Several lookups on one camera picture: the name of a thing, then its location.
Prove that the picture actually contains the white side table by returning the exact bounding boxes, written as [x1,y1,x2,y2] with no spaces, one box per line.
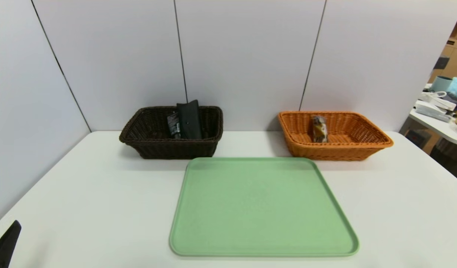
[409,108,457,147]

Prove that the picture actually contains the white power strip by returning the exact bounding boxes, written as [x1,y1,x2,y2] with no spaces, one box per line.
[415,100,452,123]

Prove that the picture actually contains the white cord bundle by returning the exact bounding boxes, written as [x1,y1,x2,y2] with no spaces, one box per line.
[419,91,457,111]

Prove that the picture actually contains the orange wicker basket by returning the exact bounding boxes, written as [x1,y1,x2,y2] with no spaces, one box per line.
[278,111,394,161]

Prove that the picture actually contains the brown box under table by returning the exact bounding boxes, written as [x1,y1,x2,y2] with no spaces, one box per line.
[404,128,436,150]

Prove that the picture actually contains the light green plastic tray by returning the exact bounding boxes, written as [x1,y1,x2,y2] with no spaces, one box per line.
[169,157,360,257]

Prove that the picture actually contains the teal cup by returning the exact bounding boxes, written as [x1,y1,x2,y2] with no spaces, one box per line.
[431,76,453,93]

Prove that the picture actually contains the black face cream tube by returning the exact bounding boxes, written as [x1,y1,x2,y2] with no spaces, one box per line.
[167,112,181,140]

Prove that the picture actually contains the dark brown wicker basket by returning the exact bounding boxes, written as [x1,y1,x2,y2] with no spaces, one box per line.
[119,106,224,160]

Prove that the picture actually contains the cardboard shelf boxes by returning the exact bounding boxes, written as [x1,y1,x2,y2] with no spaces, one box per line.
[428,7,457,83]

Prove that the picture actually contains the black leather glasses case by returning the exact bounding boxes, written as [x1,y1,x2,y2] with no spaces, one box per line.
[176,99,203,140]

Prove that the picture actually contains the chocolate ball pack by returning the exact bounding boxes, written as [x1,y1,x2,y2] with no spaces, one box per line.
[312,115,329,143]

